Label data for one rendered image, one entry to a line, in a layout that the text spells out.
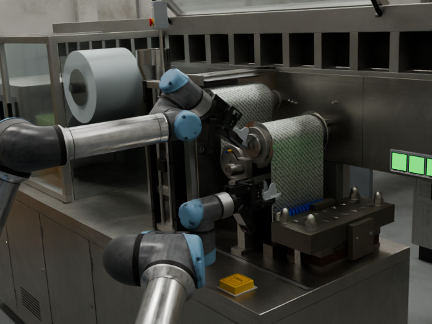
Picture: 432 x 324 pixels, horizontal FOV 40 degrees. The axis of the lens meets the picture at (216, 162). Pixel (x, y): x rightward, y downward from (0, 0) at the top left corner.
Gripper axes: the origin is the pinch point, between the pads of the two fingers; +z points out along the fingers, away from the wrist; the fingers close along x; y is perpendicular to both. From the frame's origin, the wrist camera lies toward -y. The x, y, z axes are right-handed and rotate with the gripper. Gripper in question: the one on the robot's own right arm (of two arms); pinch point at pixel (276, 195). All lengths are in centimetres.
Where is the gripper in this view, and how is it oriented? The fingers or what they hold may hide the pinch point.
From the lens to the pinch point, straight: 186.4
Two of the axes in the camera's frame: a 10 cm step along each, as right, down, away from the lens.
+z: 7.8, -1.8, 6.0
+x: -6.3, -1.6, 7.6
